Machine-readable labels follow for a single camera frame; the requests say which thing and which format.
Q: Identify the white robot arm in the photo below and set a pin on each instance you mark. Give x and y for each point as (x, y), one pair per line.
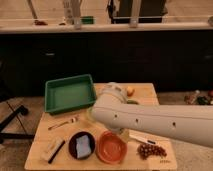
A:
(188, 123)

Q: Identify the green plastic tray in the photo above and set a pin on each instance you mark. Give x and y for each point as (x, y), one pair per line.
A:
(69, 94)

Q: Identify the orange fruit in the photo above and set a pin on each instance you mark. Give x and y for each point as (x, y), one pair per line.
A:
(130, 91)

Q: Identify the orange bowl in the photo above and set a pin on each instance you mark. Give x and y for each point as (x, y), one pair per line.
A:
(110, 148)

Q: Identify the blue sponge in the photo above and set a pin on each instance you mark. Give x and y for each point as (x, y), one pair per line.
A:
(83, 147)

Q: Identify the green box on shelf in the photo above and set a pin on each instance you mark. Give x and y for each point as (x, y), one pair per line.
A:
(87, 20)

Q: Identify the bunch of red grapes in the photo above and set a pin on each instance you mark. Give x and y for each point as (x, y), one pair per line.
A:
(146, 150)

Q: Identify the black chair base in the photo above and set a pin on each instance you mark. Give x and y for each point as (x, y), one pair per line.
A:
(15, 112)

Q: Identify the small brush with wooden handle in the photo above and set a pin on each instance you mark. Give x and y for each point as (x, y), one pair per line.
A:
(71, 120)

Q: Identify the white handled knife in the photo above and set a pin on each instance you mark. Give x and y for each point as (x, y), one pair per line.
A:
(141, 139)

